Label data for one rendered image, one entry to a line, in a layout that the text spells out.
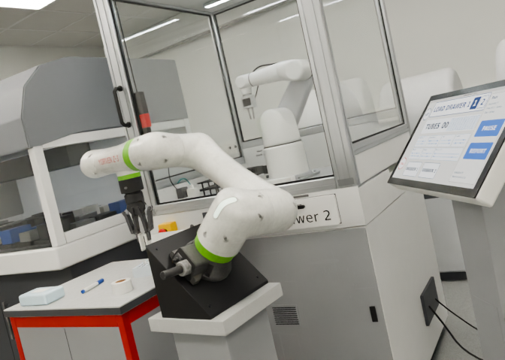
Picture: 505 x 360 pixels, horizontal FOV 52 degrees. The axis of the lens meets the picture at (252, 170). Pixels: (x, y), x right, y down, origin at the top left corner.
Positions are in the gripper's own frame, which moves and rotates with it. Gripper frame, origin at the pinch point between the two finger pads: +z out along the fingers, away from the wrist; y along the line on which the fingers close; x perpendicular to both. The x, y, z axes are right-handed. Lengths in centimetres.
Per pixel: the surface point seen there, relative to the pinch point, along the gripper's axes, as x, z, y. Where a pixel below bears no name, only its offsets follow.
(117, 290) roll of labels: 29.5, 10.3, -1.7
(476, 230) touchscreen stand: 41, 6, -119
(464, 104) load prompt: 36, -27, -123
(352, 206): 0, 1, -84
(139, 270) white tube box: 9.1, 9.2, 0.2
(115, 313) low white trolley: 41.7, 14.3, -6.9
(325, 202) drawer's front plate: -1, -2, -75
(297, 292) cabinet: -8, 32, -55
